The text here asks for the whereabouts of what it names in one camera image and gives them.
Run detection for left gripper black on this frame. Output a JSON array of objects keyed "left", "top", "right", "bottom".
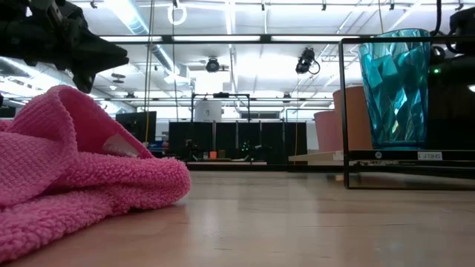
[{"left": 0, "top": 0, "right": 131, "bottom": 94}]

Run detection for pink plastic cup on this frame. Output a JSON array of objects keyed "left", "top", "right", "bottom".
[{"left": 313, "top": 110, "right": 344, "bottom": 154}]

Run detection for orange plastic cup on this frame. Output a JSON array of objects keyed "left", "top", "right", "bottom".
[{"left": 332, "top": 85, "right": 373, "bottom": 151}]

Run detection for teal faceted plastic cup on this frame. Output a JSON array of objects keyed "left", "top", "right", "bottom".
[{"left": 357, "top": 28, "right": 432, "bottom": 151}]

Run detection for black monitor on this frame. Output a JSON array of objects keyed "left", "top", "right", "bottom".
[{"left": 115, "top": 111, "right": 158, "bottom": 145}]

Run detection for pink microfibre cloth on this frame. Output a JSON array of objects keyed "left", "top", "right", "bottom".
[{"left": 0, "top": 84, "right": 192, "bottom": 265}]

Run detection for black overhead beam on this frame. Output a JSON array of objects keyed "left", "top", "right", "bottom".
[{"left": 99, "top": 33, "right": 341, "bottom": 46}]

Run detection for black partition panels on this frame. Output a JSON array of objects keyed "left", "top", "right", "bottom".
[{"left": 168, "top": 121, "right": 309, "bottom": 165}]

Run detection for yellow cable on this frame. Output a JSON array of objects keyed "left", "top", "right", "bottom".
[{"left": 143, "top": 0, "right": 156, "bottom": 145}]

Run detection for white hanging ring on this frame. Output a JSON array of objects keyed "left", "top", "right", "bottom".
[{"left": 166, "top": 2, "right": 189, "bottom": 27}]

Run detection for distant black metal frame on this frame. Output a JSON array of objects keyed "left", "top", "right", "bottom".
[{"left": 190, "top": 91, "right": 251, "bottom": 124}]

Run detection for hanging black camera with cable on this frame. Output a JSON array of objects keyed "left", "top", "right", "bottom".
[{"left": 295, "top": 47, "right": 321, "bottom": 76}]

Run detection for wooden shelf with black frame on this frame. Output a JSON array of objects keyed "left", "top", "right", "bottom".
[{"left": 288, "top": 34, "right": 475, "bottom": 191}]

